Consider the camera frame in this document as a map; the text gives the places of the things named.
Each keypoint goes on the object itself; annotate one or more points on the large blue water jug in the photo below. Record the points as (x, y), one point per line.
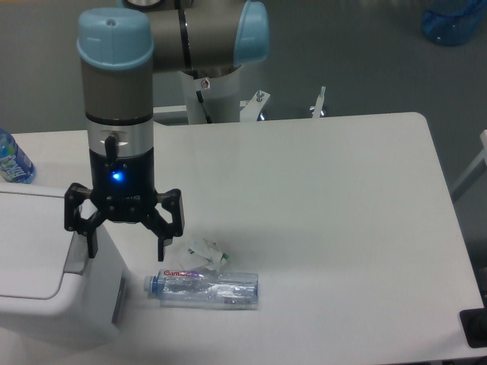
(452, 23)

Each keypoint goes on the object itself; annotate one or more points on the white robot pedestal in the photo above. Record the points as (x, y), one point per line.
(211, 97)

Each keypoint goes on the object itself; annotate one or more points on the white push-lid trash can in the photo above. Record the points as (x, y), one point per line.
(50, 288)

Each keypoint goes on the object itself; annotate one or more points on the blue labelled water bottle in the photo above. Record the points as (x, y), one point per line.
(16, 166)

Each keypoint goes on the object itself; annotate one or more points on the crushed clear plastic bottle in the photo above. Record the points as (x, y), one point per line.
(204, 289)

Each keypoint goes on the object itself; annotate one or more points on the crumpled white paper carton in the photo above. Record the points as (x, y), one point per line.
(200, 254)

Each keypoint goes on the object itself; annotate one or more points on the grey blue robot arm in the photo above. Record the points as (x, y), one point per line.
(121, 49)

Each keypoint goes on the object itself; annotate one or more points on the black device at table edge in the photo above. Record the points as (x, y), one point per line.
(474, 326)

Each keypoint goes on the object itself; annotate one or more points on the white frame at right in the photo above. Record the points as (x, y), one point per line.
(473, 171)

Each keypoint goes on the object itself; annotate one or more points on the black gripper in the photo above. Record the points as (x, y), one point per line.
(123, 191)

